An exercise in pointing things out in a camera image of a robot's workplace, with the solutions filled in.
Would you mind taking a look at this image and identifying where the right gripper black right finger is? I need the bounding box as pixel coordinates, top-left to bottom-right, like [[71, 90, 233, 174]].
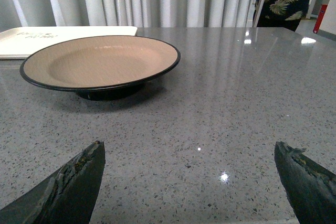
[[274, 142, 335, 223]]

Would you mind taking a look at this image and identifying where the person in leaf-print shirt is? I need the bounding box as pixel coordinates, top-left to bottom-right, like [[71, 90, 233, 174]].
[[257, 0, 310, 31]]

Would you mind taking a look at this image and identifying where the white rectangular tray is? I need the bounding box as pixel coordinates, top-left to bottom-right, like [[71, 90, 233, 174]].
[[1, 26, 138, 60]]

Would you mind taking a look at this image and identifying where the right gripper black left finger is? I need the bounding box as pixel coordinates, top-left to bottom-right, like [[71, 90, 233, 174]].
[[1, 141, 105, 223]]

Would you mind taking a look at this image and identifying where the beige plate with black rim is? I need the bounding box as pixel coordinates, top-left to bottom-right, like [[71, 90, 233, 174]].
[[19, 35, 181, 100]]

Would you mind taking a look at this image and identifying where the red object in background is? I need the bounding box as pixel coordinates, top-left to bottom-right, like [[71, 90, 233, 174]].
[[313, 4, 328, 34]]

